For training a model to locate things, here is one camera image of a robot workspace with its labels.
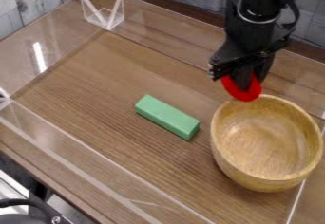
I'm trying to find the clear acrylic corner bracket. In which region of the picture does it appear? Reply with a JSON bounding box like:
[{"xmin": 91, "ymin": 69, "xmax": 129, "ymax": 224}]
[{"xmin": 80, "ymin": 0, "xmax": 124, "ymax": 30}]

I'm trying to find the black cable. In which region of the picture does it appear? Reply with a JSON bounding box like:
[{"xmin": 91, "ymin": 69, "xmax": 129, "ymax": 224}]
[{"xmin": 0, "ymin": 198, "xmax": 56, "ymax": 219}]

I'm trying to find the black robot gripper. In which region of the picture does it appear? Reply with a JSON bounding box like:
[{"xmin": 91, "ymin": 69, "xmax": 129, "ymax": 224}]
[{"xmin": 208, "ymin": 28, "xmax": 291, "ymax": 91}]

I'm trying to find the red toy fruit green stem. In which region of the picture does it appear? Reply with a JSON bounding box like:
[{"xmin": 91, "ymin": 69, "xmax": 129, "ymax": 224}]
[{"xmin": 220, "ymin": 74, "xmax": 262, "ymax": 102}]

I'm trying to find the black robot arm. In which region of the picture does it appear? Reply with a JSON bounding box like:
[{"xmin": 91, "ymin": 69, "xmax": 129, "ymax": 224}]
[{"xmin": 208, "ymin": 0, "xmax": 299, "ymax": 93}]

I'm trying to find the wooden bowl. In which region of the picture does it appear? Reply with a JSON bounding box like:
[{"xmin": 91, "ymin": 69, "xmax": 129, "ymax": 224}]
[{"xmin": 211, "ymin": 95, "xmax": 325, "ymax": 193}]

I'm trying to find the black metal bracket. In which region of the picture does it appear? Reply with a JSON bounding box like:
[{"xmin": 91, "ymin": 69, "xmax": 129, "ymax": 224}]
[{"xmin": 28, "ymin": 193, "xmax": 70, "ymax": 224}]

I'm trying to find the green rectangular block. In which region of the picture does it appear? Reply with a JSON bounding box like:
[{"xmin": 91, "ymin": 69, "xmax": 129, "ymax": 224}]
[{"xmin": 135, "ymin": 95, "xmax": 200, "ymax": 140}]

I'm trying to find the clear acrylic tray wall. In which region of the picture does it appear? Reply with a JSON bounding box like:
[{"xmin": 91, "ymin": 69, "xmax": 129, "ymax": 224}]
[{"xmin": 0, "ymin": 0, "xmax": 325, "ymax": 224}]

